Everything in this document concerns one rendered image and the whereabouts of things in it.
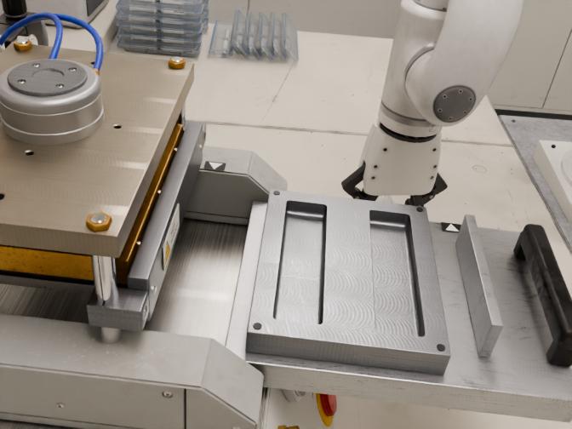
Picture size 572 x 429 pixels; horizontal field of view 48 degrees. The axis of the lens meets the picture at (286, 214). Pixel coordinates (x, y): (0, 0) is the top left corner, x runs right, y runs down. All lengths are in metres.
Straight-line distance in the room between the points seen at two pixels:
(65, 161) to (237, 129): 0.77
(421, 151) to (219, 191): 0.29
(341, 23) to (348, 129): 1.91
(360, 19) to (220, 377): 2.77
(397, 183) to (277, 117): 0.48
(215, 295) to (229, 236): 0.09
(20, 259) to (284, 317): 0.22
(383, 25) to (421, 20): 2.44
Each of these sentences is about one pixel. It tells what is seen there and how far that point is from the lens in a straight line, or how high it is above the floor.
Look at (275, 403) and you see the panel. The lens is 0.59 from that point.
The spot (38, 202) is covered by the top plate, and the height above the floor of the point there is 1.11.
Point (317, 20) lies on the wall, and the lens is 3.17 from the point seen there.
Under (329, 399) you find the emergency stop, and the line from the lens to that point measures 0.74.
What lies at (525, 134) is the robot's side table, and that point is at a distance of 1.43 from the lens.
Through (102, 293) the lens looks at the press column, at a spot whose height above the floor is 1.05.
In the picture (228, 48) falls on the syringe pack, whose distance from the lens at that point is 1.54.
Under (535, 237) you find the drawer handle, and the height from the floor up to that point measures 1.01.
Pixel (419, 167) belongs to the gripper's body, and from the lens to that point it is 0.88.
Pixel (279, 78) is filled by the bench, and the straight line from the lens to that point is 1.46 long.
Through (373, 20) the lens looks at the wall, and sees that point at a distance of 3.19.
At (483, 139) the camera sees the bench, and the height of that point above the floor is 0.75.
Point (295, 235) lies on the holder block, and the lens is 0.64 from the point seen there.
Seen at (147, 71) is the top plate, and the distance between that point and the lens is 0.64.
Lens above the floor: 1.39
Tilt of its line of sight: 38 degrees down
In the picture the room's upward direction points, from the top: 7 degrees clockwise
